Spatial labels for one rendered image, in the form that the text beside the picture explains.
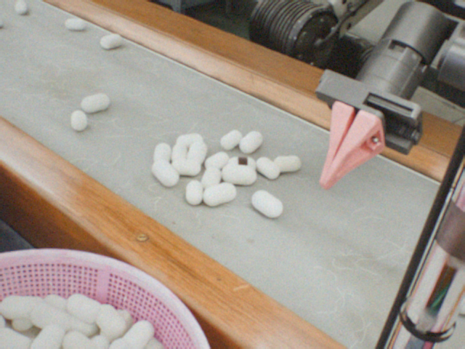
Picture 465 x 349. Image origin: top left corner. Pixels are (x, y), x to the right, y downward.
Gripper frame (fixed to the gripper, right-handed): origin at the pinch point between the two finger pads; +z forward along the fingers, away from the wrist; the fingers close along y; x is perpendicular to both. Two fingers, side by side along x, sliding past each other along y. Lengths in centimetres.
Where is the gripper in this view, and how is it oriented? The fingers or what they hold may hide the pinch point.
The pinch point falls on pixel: (327, 179)
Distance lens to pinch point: 52.9
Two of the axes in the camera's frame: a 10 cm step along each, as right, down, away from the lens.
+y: 7.8, 4.2, -4.6
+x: 3.3, 3.6, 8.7
